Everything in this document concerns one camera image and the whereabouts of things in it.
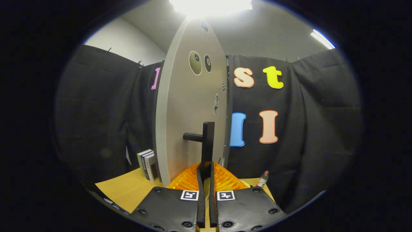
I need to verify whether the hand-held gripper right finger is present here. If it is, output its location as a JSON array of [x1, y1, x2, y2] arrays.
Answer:
[[209, 162, 287, 232]]

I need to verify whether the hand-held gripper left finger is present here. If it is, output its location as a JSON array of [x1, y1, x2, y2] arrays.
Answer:
[[130, 162, 206, 232]]

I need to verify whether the black door handle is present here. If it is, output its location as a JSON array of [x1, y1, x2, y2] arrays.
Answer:
[[183, 122, 215, 179]]

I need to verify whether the grey shoe cabinet door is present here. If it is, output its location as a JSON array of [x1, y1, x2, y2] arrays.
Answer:
[[155, 18, 229, 188]]

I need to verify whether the grey shoe cabinet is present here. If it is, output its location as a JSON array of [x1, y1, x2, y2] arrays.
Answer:
[[224, 54, 233, 168]]

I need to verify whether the clear plastic bottle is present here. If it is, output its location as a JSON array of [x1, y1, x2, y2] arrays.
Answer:
[[257, 171, 269, 188]]

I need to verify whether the white black spine book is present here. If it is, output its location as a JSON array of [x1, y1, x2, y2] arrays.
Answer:
[[145, 152, 160, 182]]

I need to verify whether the dark blue spine book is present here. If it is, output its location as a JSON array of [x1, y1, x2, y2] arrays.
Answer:
[[141, 150, 155, 180]]

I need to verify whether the black backdrop cloth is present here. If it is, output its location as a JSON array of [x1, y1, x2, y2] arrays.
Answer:
[[53, 44, 364, 215]]

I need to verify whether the long ceiling strip light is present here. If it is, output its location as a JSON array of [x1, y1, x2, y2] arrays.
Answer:
[[311, 29, 336, 50]]

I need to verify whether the square ceiling light panel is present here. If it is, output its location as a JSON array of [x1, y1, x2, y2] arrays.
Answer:
[[169, 0, 253, 17]]

